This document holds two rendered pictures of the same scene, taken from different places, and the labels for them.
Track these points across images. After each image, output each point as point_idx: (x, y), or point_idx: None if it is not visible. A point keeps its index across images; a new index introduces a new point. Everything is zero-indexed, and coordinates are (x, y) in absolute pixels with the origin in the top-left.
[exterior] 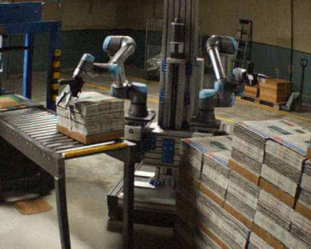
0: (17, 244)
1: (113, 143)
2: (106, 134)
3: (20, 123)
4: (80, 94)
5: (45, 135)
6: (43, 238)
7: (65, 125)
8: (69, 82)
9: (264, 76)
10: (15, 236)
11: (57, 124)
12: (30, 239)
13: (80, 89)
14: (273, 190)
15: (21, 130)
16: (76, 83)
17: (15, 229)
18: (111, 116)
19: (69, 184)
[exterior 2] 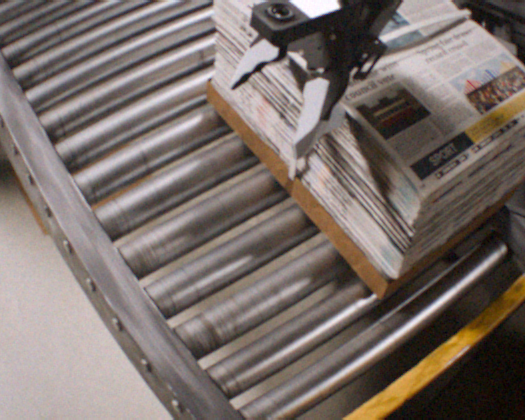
0: (47, 416)
1: (481, 261)
2: (466, 228)
3: (34, 22)
4: (376, 61)
5: (153, 156)
6: (126, 374)
7: (265, 130)
8: (328, 24)
9: None
10: (36, 372)
11: (213, 88)
12: (83, 386)
13: (379, 31)
14: None
15: (32, 113)
16: (364, 13)
17: (30, 333)
18: (505, 171)
19: None
